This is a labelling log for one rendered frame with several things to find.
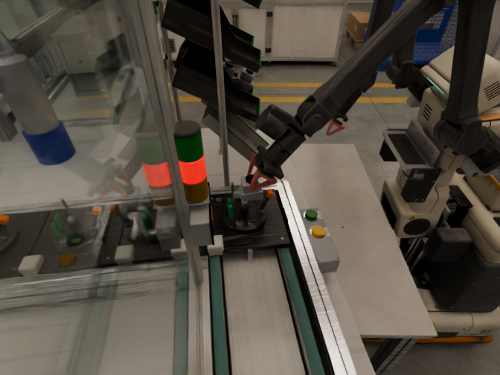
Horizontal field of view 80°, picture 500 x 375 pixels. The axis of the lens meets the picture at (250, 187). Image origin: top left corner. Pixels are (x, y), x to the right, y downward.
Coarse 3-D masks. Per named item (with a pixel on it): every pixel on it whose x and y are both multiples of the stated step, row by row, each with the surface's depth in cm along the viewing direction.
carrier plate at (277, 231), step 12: (216, 204) 99; (276, 204) 99; (216, 216) 95; (276, 216) 95; (216, 228) 91; (264, 228) 91; (276, 228) 91; (228, 240) 88; (240, 240) 88; (252, 240) 88; (264, 240) 88; (276, 240) 88; (288, 240) 88; (228, 252) 86; (240, 252) 87
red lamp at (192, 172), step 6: (204, 156) 54; (180, 162) 52; (186, 162) 52; (192, 162) 52; (198, 162) 53; (204, 162) 54; (180, 168) 53; (186, 168) 53; (192, 168) 53; (198, 168) 53; (204, 168) 55; (186, 174) 54; (192, 174) 54; (198, 174) 54; (204, 174) 56; (186, 180) 55; (192, 180) 54; (198, 180) 55
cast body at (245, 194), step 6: (246, 180) 83; (240, 186) 87; (246, 186) 83; (234, 192) 87; (240, 192) 85; (246, 192) 84; (252, 192) 84; (258, 192) 85; (234, 198) 87; (246, 198) 86; (252, 198) 86; (258, 198) 86
